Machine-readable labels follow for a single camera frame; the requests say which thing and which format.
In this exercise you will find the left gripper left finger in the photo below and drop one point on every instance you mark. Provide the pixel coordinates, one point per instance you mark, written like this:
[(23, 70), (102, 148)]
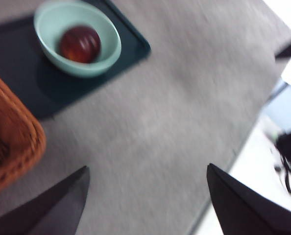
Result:
[(42, 210)]

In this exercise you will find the dark rectangular tray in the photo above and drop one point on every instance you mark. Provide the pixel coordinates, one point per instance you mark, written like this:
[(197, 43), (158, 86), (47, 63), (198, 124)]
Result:
[(15, 54)]

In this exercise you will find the brown wicker basket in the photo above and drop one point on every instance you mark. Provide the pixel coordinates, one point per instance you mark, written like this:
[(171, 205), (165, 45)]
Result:
[(10, 137)]

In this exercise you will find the dark red plum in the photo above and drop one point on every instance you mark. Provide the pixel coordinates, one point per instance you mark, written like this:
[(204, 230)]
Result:
[(80, 45)]

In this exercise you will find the teal ribbed bowl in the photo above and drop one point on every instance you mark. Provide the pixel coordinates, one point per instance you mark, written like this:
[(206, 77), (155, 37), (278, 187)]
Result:
[(50, 22)]

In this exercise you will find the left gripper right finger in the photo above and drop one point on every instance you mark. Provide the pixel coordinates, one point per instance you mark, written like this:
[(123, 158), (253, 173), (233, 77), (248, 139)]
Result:
[(246, 210)]

